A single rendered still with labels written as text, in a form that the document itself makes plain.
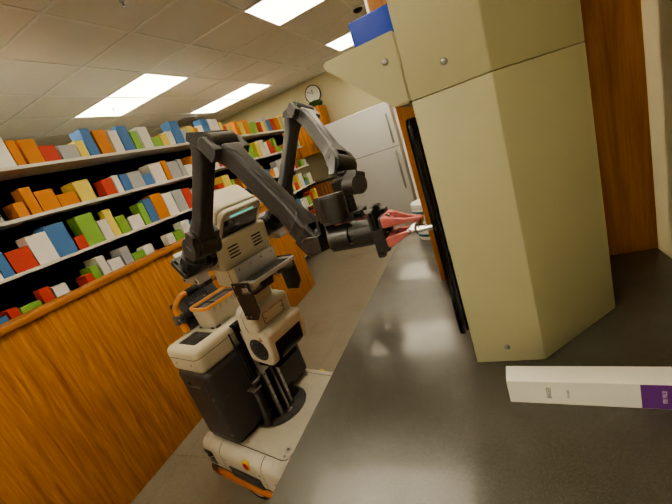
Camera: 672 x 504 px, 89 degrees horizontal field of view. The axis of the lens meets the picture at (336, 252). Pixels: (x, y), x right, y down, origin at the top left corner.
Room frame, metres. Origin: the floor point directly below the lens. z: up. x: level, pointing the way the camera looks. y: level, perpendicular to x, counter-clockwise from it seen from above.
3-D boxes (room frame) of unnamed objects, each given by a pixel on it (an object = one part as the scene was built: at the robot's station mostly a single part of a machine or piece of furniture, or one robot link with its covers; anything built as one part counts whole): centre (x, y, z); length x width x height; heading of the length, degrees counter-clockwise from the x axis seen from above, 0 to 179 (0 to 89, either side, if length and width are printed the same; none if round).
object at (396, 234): (0.67, -0.14, 1.20); 0.09 x 0.07 x 0.07; 61
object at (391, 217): (0.67, -0.14, 1.20); 0.09 x 0.07 x 0.07; 61
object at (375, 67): (0.70, -0.20, 1.46); 0.32 x 0.11 x 0.10; 154
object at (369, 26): (0.78, -0.24, 1.55); 0.10 x 0.10 x 0.09; 64
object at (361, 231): (0.70, -0.08, 1.20); 0.07 x 0.07 x 0.10; 61
